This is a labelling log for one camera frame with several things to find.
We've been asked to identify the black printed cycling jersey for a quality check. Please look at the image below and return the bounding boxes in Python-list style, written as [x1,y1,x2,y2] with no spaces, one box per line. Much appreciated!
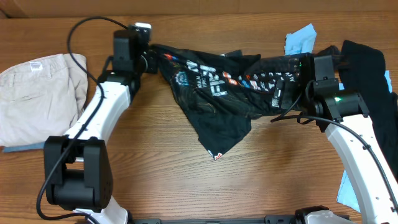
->
[151,44,304,160]

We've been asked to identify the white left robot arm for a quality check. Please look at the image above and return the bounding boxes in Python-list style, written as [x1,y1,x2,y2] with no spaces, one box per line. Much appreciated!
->
[37,24,154,223]

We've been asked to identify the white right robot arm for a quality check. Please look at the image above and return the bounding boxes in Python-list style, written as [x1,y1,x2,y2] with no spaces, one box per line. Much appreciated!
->
[298,55,397,223]

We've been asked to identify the light blue shirt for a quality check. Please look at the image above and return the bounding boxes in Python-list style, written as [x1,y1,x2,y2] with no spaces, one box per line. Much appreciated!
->
[284,24,317,55]

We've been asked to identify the plain black garment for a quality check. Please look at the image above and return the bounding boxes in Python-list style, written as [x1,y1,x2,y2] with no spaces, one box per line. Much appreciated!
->
[339,40,397,177]

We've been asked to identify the beige folded trousers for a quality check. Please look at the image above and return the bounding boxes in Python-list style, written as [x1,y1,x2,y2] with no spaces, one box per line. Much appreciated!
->
[1,54,88,147]

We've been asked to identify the blue denim jeans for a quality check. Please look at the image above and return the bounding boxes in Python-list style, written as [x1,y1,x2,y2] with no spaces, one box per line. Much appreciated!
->
[2,142,45,153]

